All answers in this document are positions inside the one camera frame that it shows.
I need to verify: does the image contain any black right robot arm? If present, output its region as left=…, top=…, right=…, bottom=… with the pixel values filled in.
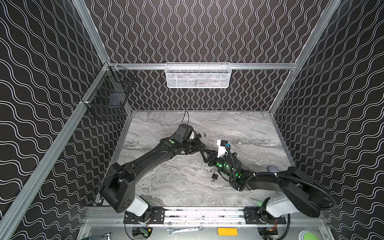
left=201, top=150, right=337, bottom=218

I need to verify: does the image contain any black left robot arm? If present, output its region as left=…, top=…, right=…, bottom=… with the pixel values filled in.
left=99, top=124, right=205, bottom=217

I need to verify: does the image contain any black padlock right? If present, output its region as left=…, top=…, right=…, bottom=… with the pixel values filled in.
left=210, top=169, right=218, bottom=185

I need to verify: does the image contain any grey oval felt pad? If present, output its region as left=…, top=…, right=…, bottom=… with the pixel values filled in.
left=267, top=166, right=281, bottom=173

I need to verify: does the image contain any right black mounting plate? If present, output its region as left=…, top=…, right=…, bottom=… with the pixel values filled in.
left=244, top=207, right=287, bottom=225

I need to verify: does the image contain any black mounting plate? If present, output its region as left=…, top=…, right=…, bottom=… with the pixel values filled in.
left=244, top=207, right=287, bottom=225
left=124, top=207, right=166, bottom=225

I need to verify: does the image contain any yellow label plate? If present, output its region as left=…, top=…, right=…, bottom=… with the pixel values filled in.
left=218, top=228, right=238, bottom=237

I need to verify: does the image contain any silver combination wrench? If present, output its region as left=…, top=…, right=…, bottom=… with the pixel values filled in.
left=167, top=226, right=205, bottom=236

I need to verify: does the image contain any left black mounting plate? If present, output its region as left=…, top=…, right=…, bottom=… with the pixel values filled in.
left=124, top=207, right=166, bottom=225

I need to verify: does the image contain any green round button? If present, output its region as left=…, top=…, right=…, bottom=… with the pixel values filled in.
left=299, top=231, right=319, bottom=240

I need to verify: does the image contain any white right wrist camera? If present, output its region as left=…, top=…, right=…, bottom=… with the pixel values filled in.
left=217, top=140, right=231, bottom=158

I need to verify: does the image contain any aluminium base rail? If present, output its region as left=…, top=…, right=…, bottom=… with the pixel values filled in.
left=83, top=206, right=326, bottom=226

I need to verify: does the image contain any white wire mesh basket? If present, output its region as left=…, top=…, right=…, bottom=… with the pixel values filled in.
left=165, top=62, right=232, bottom=89

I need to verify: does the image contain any black wire mesh basket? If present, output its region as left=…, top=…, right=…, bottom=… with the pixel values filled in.
left=85, top=63, right=138, bottom=122

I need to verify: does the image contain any black corrugated cable conduit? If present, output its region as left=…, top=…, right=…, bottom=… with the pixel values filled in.
left=224, top=145, right=338, bottom=211

